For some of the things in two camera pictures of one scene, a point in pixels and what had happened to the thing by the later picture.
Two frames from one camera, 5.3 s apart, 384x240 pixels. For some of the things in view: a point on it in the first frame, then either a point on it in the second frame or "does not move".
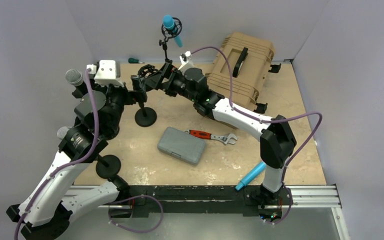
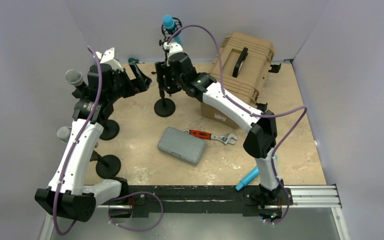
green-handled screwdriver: (132, 60) does not move
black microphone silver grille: (75, 77) does not move
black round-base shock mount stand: (145, 117) to (164, 107)
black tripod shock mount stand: (169, 31) does not move
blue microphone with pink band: (251, 176) does not move
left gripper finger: (138, 84) to (136, 71)
